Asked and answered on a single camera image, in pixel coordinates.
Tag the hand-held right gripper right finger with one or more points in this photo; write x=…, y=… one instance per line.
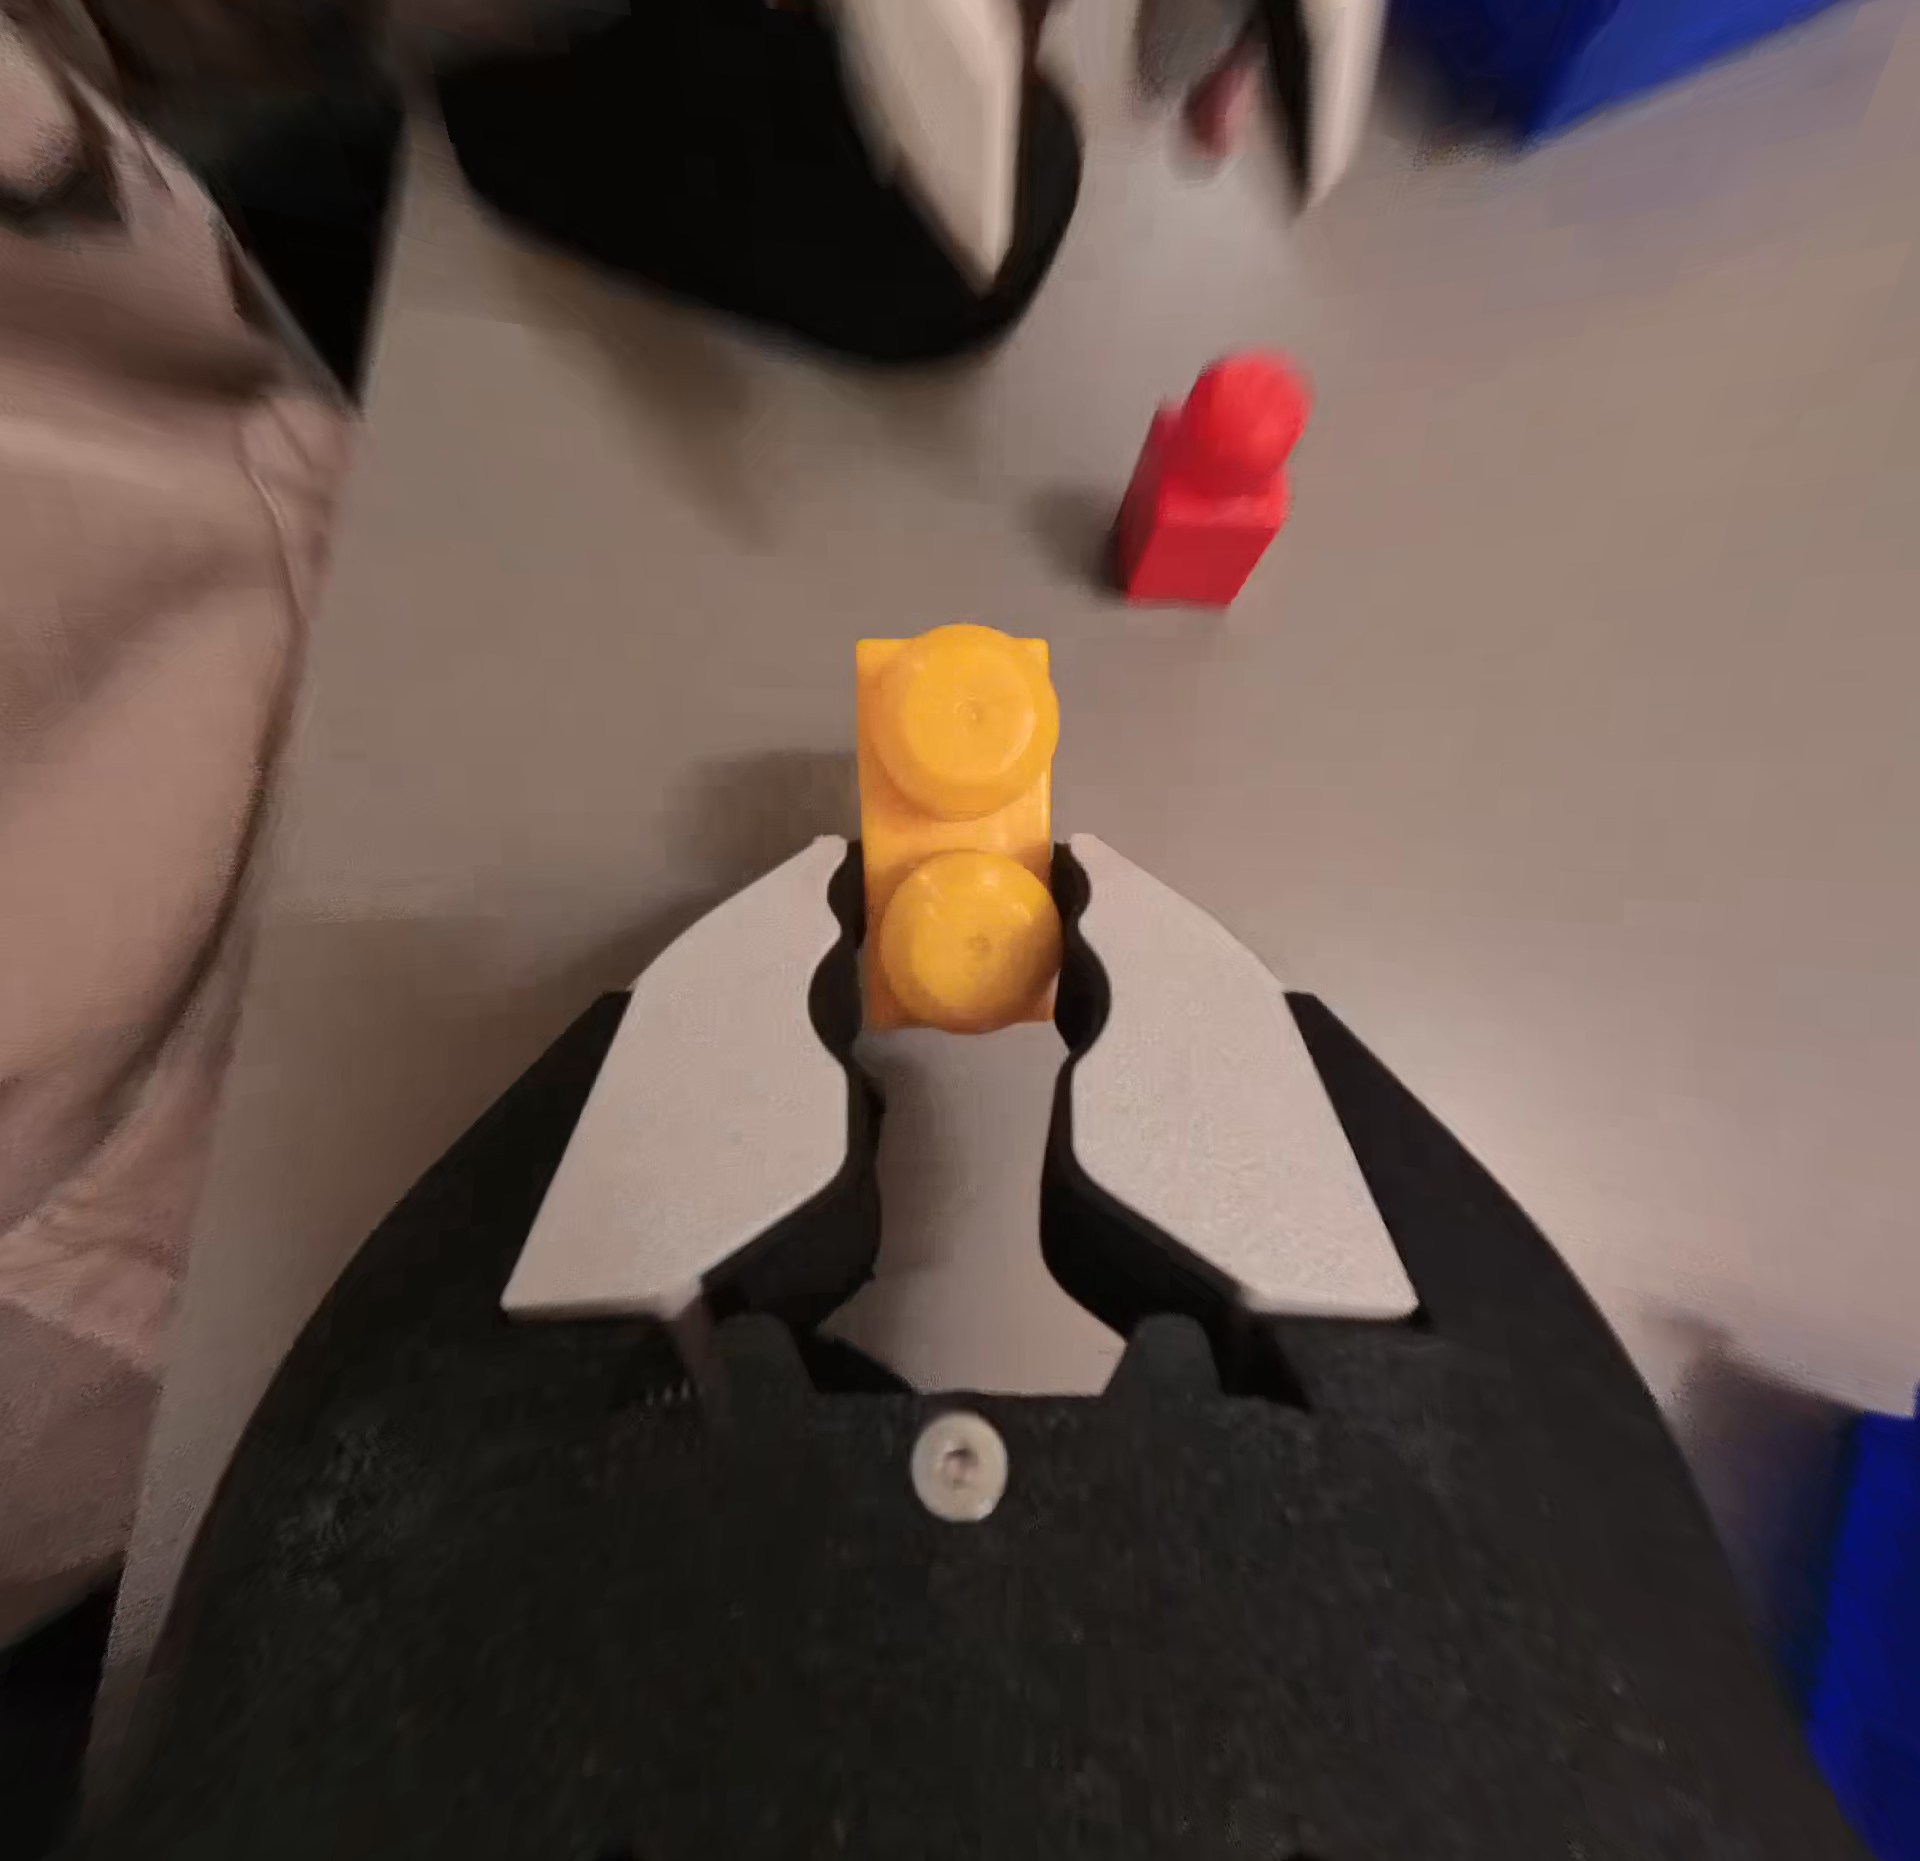
x=1230, y=1127

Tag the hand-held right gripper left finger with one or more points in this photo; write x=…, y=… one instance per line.
x=690, y=1127

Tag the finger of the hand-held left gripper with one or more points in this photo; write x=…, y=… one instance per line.
x=946, y=92
x=1343, y=46

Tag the blue plastic bin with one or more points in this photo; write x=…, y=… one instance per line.
x=1650, y=17
x=1882, y=1592

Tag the yellow two-stud block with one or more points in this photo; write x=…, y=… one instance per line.
x=960, y=722

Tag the red one-stud block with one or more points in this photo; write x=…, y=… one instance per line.
x=1200, y=528

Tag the black wrist rest pad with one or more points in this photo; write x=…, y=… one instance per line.
x=676, y=167

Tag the person in beige sweatshirt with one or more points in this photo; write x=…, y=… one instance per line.
x=135, y=841

